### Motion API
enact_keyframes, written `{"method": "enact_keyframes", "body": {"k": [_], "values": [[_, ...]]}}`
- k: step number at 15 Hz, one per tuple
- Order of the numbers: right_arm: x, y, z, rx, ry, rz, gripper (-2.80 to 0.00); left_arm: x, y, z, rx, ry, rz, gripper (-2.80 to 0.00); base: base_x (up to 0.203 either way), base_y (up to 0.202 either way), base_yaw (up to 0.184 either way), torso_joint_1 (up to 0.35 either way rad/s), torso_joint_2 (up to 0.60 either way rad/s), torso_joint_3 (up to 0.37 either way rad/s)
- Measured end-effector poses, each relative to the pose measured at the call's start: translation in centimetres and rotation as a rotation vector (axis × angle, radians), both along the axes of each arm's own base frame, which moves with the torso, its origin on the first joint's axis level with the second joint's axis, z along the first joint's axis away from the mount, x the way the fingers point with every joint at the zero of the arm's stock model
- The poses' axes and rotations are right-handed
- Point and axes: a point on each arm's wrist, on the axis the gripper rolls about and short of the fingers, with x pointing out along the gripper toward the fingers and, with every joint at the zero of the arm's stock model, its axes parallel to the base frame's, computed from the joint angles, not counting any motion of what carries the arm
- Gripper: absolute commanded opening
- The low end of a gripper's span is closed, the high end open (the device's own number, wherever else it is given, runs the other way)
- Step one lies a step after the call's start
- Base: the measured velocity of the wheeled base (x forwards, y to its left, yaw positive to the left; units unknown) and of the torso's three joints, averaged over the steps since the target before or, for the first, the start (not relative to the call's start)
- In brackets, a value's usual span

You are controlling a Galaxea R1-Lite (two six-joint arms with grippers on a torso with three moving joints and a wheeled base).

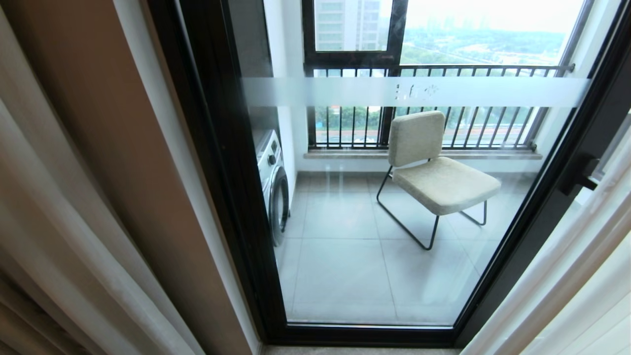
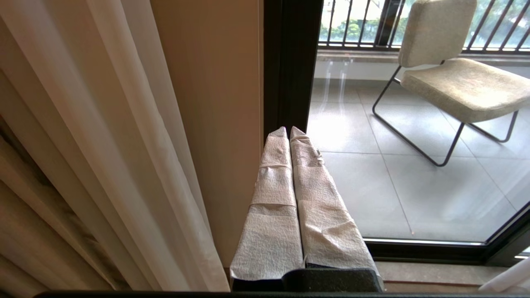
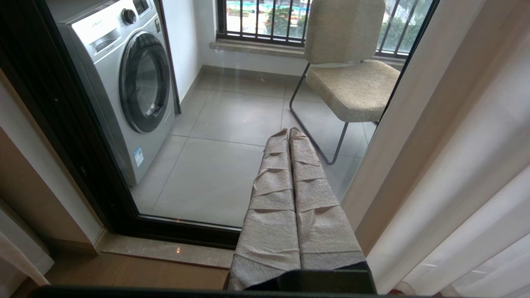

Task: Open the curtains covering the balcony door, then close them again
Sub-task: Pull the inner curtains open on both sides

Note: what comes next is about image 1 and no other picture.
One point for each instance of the beige cushioned metal chair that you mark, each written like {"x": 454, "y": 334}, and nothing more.
{"x": 438, "y": 182}

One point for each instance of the brown thick curtain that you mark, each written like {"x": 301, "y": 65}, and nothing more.
{"x": 133, "y": 162}

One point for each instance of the black metal balcony railing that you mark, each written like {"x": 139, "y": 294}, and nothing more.
{"x": 468, "y": 125}

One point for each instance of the black framed balcony window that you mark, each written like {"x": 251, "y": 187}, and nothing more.
{"x": 355, "y": 29}

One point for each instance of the black framed glass balcony door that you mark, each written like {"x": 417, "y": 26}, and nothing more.
{"x": 236, "y": 197}

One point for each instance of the white front-load washing machine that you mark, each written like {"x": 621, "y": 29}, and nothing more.
{"x": 273, "y": 185}

